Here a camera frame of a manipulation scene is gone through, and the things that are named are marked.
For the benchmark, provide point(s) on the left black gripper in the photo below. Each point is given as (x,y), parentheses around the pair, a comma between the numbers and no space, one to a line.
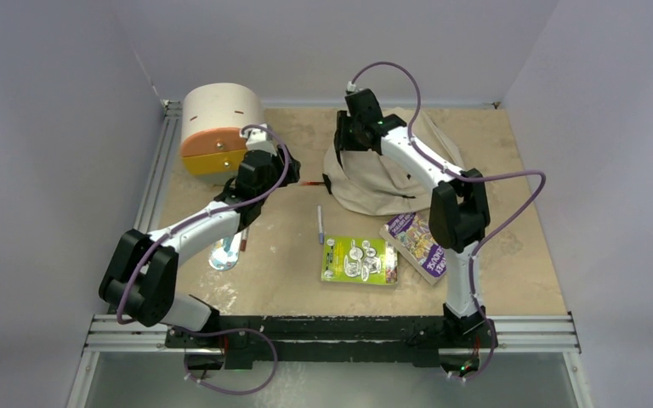
(278,161)

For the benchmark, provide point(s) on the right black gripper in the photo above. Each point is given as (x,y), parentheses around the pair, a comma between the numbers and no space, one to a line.
(343,120)

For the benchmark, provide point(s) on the beige canvas student backpack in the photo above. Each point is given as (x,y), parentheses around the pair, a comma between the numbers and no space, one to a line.
(401,179)

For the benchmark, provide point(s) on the purple treehouse book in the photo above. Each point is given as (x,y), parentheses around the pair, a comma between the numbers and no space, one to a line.
(409,234)

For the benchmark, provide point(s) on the green illustrated book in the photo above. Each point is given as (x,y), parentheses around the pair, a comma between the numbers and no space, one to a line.
(349,259)

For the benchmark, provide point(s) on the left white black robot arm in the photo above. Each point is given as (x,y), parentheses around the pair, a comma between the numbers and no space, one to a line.
(140,280)

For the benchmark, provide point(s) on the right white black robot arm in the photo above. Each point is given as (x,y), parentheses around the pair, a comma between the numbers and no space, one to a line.
(458,211)

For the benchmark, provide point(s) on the blister pack with blue scissors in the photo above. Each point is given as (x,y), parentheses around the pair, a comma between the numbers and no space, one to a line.
(225,253)

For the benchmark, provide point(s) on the dark red marker pen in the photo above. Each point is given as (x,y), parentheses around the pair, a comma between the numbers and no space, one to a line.
(244,238)

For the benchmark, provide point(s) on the purple grey marker pen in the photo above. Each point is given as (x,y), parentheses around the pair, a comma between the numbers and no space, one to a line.
(320,224)

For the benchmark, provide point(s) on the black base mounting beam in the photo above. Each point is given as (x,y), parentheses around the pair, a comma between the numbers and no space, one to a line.
(423,341)

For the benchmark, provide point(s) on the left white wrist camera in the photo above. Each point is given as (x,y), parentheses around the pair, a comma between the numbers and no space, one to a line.
(258,139)

